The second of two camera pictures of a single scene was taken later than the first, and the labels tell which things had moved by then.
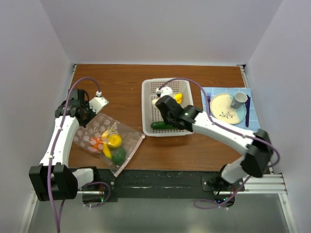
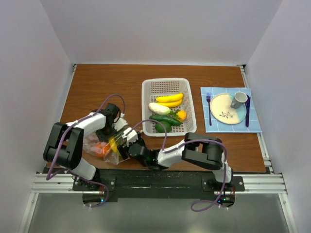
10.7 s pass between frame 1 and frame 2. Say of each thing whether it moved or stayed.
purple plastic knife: stayed
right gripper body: moved
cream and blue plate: stayed
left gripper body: moved
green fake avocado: moved
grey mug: stayed
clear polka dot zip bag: moved
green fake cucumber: moved
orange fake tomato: moved
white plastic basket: stayed
